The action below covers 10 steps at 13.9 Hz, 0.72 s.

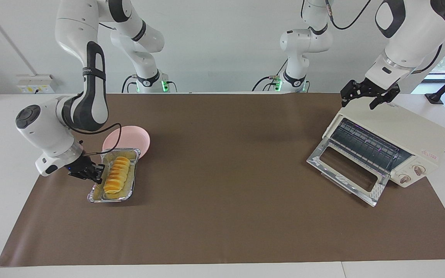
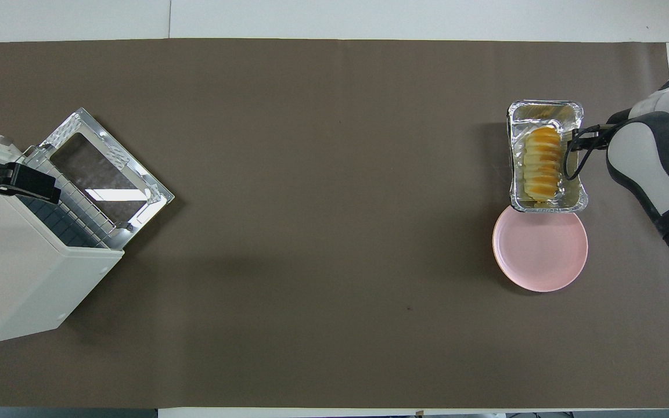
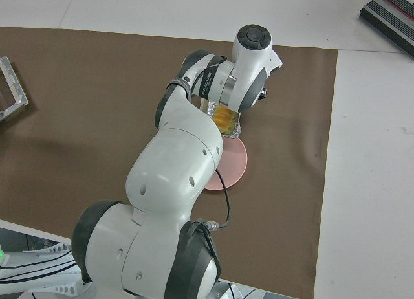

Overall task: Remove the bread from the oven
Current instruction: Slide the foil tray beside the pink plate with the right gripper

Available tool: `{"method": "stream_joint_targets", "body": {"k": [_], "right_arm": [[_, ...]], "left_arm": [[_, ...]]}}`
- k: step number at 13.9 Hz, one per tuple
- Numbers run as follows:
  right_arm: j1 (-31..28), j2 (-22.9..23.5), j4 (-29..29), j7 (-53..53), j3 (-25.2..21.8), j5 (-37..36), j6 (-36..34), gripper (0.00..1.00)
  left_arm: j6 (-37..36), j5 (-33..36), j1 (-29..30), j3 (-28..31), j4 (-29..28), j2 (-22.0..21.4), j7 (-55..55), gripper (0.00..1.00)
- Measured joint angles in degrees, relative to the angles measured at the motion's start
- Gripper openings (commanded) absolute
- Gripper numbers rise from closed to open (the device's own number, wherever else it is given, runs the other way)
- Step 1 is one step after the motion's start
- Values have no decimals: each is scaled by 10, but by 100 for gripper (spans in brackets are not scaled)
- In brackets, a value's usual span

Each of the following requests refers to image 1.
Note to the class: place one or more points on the white toaster oven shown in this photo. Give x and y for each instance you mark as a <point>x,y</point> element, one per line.
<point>419,131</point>

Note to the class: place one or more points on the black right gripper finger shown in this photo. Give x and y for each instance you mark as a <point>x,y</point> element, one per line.
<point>95,179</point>
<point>99,169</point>

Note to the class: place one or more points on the beige oven knob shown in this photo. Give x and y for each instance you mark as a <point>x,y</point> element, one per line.
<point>404,179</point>
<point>418,170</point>

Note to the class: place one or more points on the brown paper table mat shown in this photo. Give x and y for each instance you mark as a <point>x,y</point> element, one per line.
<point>226,193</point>

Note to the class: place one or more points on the aluminium foil tray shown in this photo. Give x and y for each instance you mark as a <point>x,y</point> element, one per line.
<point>98,195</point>

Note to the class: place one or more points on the golden ridged bread loaf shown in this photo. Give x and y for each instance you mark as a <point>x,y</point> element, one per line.
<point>116,175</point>

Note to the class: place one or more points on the white wall socket box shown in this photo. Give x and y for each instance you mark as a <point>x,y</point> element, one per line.
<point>35,84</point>

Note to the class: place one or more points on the pink round plate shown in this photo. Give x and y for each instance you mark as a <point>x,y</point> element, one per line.
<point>137,137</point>

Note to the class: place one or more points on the glass oven door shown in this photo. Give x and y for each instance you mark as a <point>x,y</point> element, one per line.
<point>375,195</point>

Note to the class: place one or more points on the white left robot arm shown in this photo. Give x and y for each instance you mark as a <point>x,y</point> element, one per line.
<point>411,38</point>

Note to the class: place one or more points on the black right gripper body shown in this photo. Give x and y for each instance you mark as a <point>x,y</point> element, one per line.
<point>80,168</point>

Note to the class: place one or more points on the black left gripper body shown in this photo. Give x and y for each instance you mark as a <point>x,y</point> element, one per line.
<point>369,88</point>

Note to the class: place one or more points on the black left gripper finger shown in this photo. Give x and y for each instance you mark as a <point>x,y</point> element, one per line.
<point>384,97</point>
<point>347,92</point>

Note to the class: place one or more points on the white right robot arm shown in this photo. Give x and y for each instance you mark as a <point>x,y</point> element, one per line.
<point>91,96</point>

